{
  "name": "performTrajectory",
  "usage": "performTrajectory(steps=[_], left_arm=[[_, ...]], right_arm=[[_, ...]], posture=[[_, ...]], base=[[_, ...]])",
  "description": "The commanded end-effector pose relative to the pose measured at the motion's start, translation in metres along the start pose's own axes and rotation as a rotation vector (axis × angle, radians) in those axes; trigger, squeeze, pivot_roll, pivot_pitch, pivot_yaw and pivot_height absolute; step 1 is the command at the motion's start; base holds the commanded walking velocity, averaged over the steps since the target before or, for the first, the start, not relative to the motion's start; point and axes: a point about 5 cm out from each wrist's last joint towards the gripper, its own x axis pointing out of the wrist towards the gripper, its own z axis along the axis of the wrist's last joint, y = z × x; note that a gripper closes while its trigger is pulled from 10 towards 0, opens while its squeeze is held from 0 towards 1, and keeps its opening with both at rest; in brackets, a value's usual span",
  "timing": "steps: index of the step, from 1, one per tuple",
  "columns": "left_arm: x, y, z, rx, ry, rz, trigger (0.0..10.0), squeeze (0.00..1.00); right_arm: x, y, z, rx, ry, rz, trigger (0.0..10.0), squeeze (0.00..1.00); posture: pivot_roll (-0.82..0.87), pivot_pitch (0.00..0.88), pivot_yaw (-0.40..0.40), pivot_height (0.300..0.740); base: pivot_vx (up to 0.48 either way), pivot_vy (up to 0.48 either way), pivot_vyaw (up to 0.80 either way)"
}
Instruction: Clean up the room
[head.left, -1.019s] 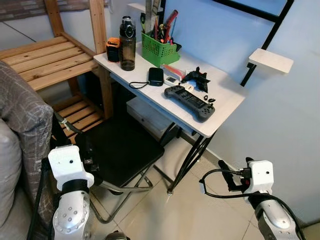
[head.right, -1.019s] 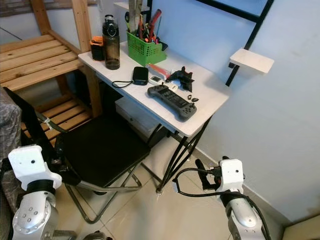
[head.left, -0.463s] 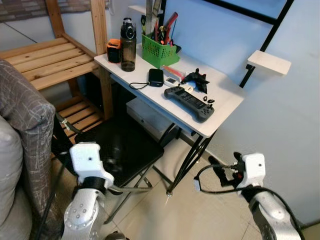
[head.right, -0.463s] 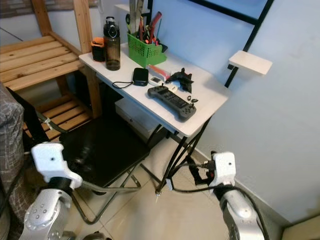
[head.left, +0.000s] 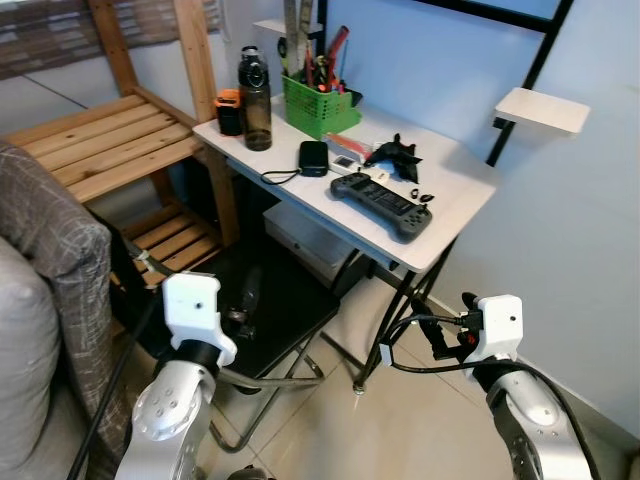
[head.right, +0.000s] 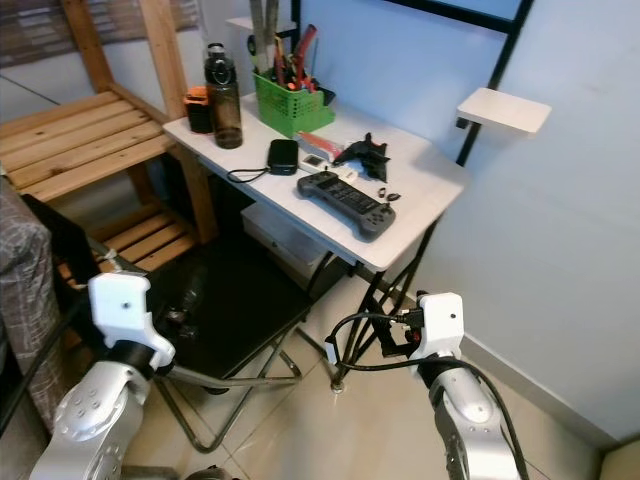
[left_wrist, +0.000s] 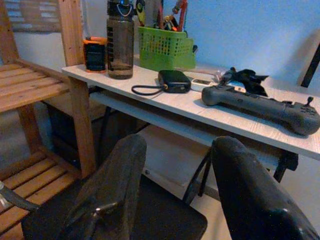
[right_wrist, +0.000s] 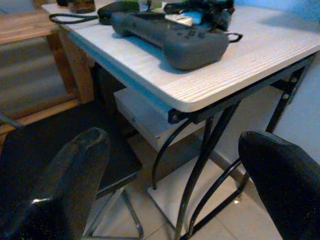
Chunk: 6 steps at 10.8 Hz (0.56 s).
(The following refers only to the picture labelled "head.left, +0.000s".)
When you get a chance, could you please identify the metal ruler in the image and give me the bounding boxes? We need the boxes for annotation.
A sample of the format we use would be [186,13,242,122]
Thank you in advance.
[283,0,319,79]

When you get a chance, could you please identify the dark water bottle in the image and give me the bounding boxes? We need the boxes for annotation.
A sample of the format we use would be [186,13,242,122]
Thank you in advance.
[238,45,274,153]

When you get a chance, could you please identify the red handled scissors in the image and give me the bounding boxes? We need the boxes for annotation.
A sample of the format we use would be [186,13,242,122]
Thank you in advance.
[318,25,353,91]

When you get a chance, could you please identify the white desk with black legs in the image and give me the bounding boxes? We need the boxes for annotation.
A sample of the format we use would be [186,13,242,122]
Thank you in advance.
[193,95,499,391]

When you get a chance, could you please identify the black metal rack frame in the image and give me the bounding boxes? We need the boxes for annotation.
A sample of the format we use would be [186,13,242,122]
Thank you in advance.
[415,0,581,171]

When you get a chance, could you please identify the pink flat box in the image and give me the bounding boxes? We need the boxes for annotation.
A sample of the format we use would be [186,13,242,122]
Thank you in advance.
[320,130,379,158]

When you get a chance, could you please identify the white storage box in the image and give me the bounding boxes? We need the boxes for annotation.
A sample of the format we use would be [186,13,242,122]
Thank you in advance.
[262,200,353,288]

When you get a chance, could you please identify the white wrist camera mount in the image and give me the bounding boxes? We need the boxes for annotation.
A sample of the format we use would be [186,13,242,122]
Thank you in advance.
[465,294,524,363]
[160,272,239,367]

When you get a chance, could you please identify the grey pillow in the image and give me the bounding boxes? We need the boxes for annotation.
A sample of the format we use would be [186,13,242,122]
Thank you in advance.
[0,235,63,471]

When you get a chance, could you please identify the bamboo window blind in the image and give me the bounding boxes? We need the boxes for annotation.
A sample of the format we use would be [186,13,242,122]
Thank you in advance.
[0,0,223,81]

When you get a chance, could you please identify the grey plaid chair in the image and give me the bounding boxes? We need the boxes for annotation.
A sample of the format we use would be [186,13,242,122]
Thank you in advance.
[0,140,136,480]

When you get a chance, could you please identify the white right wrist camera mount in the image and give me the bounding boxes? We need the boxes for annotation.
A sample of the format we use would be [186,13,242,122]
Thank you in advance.
[465,294,524,363]

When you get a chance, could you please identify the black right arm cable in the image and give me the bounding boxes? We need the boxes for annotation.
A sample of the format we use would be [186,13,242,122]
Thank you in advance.
[380,313,481,374]

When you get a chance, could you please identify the small white wall shelf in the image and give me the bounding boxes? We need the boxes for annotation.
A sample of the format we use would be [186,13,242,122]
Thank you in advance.
[493,87,591,136]
[253,18,291,37]

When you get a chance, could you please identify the black plastic clamp tool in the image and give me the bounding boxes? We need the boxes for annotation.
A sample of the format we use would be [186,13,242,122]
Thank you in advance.
[362,132,424,184]

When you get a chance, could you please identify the black power bank cable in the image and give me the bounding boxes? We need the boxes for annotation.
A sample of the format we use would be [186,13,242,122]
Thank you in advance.
[261,168,301,187]

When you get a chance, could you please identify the black stool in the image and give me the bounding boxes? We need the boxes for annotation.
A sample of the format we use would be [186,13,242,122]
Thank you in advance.
[185,235,351,456]

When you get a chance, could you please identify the orange and black jar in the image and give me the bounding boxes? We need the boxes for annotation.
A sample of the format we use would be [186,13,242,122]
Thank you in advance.
[216,88,244,137]

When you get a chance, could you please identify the green plastic basket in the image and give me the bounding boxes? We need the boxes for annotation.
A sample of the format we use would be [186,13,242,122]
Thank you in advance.
[282,70,363,141]

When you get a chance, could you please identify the black power bank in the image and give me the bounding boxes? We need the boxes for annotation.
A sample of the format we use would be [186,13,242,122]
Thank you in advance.
[298,140,332,178]

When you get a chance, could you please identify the grey game controller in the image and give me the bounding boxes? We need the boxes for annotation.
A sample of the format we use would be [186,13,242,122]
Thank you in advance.
[330,172,434,244]

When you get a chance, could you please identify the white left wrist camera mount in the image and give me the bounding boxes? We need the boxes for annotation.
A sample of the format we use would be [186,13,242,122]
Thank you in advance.
[160,272,239,367]

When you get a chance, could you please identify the wooden shelf rack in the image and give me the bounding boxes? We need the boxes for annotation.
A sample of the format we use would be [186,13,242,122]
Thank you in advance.
[0,0,241,286]

